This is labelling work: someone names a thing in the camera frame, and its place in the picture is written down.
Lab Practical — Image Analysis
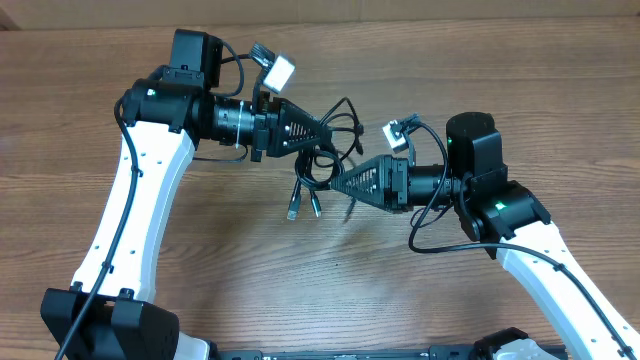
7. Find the black USB cable bundle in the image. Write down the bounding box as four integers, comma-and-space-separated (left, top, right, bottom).
285, 147, 359, 225

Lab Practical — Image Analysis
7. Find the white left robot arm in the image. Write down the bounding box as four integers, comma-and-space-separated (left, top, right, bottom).
40, 29, 329, 359

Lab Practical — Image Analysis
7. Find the black USB cable long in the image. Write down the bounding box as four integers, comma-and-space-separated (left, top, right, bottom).
320, 97, 364, 161

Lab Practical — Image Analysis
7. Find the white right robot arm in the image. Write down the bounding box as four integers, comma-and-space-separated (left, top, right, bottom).
330, 112, 639, 359

